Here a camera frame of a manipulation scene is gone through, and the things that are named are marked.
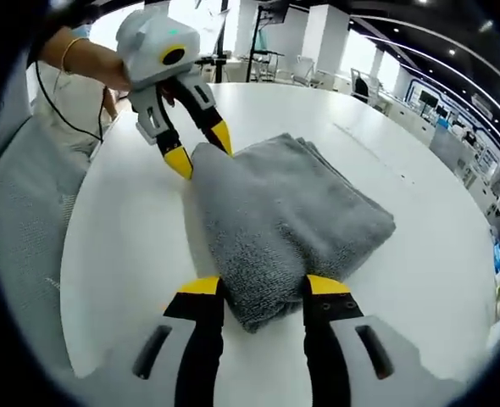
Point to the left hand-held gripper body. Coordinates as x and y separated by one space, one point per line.
152 46

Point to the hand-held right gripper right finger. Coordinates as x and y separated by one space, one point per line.
330 330

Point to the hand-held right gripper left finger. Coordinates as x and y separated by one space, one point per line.
199 330

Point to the grey towel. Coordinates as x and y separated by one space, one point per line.
284 220

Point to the person's left hand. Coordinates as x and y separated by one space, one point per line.
101 65

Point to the thick black stand pole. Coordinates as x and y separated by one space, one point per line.
221 51

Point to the person's head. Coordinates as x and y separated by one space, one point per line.
82 29

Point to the thin black stand with screen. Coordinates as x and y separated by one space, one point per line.
256 46

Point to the person's white shirt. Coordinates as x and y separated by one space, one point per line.
70 102

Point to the white office chair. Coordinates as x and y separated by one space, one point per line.
306 70

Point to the white table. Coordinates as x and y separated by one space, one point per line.
127 237

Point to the black-backed office chair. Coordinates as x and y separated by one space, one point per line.
362 87

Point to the white power strip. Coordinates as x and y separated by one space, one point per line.
360 142

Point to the grey mesh office chair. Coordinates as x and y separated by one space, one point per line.
25 220

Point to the blue packet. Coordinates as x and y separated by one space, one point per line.
499 258

